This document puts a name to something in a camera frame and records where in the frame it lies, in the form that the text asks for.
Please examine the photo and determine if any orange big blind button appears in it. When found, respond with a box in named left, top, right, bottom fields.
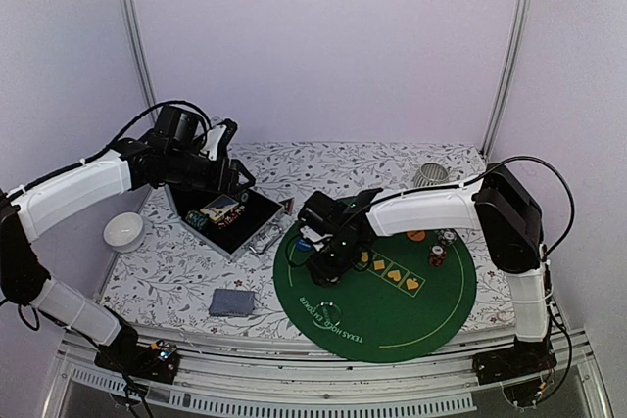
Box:
left=407, top=231, right=426, bottom=242

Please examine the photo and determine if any red chip stack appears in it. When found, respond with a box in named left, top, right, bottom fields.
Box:
left=429, top=245, right=447, bottom=267

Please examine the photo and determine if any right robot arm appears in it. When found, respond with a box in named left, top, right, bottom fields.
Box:
left=298, top=165, right=551, bottom=375

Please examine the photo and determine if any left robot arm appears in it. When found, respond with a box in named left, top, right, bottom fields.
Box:
left=1, top=100, right=256, bottom=373

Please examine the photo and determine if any blue small blind button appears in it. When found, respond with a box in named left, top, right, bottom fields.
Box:
left=295, top=239, right=314, bottom=253

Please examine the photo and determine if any card box in case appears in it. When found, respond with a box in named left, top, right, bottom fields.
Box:
left=200, top=195, right=241, bottom=223

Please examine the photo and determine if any aluminium poker chip case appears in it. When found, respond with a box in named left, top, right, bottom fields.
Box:
left=166, top=186, right=283, bottom=259

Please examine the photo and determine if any clear dealer button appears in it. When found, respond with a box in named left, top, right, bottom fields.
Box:
left=313, top=302, right=342, bottom=330

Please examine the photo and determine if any green chip stack in case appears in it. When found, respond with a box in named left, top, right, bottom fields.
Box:
left=185, top=210, right=211, bottom=233

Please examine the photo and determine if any round green poker mat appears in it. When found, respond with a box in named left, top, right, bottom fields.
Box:
left=273, top=228, right=476, bottom=363

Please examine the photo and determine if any blue playing card deck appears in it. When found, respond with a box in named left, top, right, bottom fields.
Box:
left=209, top=289, right=255, bottom=317

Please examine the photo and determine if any white bowl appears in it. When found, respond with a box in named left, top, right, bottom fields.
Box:
left=103, top=212, right=145, bottom=253

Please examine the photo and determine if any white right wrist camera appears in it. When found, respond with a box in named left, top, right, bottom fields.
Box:
left=299, top=225, right=331, bottom=245

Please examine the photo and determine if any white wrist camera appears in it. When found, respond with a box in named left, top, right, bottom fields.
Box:
left=203, top=118, right=238, bottom=161
left=299, top=225, right=331, bottom=245

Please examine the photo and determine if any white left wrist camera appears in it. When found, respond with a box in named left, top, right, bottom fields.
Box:
left=203, top=118, right=238, bottom=161

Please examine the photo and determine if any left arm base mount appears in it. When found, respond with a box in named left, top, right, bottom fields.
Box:
left=94, top=338, right=180, bottom=385

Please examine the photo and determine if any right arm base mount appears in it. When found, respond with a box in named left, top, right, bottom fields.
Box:
left=472, top=338, right=556, bottom=408

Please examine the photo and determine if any left aluminium corner post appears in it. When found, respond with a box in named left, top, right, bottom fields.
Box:
left=119, top=0, right=156, bottom=107

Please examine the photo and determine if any aluminium corner post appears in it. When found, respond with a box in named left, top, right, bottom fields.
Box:
left=119, top=0, right=156, bottom=107
left=480, top=0, right=531, bottom=159

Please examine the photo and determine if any right aluminium corner post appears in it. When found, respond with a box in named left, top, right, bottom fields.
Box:
left=480, top=0, right=531, bottom=159

